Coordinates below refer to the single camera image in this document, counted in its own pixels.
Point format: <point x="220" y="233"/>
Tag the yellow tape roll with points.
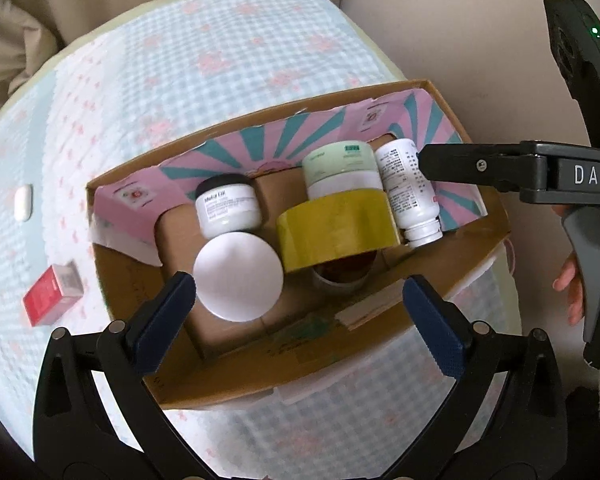
<point x="337" y="227"/>

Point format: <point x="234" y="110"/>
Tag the white and green round jar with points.
<point x="238" y="276"/>

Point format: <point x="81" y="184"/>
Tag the small white oval case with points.
<point x="23" y="202"/>

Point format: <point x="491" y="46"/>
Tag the pale green lidded cream jar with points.
<point x="341" y="167"/>

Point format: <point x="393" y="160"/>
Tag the person's right hand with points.
<point x="572" y="285"/>

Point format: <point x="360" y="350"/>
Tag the red and white small carton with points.
<point x="52" y="292"/>

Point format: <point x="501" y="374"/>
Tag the small red jar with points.
<point x="344" y="272"/>

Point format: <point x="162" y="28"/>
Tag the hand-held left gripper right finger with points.
<point x="432" y="325"/>

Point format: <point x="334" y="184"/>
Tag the cardboard box with pink lining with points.
<point x="290" y="330"/>

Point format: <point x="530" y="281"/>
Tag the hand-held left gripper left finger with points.
<point x="162" y="325"/>

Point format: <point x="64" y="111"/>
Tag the pale green mattress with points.
<point x="370" y="40"/>

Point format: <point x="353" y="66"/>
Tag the white labelled pill bottle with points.
<point x="407" y="190"/>

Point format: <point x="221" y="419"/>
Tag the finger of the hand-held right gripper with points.
<point x="480" y="165"/>

